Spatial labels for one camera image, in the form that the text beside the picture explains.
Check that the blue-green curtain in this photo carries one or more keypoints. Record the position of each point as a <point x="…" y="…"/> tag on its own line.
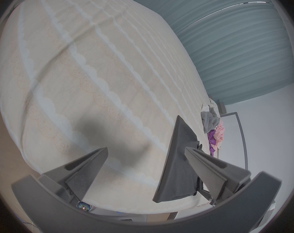
<point x="246" y="52"/>
<point x="185" y="6"/>

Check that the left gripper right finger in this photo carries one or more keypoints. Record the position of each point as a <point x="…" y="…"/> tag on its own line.
<point x="217" y="173"/>

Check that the purple garment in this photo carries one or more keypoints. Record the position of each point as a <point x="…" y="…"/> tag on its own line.
<point x="212" y="139"/>

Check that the pink garment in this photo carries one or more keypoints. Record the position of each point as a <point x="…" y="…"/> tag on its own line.
<point x="219" y="132"/>

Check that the grey garment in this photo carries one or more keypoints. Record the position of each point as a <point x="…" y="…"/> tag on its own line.
<point x="210" y="121"/>

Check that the grey bedside table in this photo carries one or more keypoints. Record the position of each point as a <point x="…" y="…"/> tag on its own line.
<point x="221" y="107"/>

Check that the black T-shirt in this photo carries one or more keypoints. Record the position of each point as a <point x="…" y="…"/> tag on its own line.
<point x="178" y="166"/>

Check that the bed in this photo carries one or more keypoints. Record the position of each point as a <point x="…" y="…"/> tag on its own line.
<point x="100" y="69"/>

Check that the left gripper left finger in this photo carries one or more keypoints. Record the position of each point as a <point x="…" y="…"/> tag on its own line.
<point x="81" y="176"/>

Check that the white garment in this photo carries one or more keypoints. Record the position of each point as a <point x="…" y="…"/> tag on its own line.
<point x="210" y="107"/>

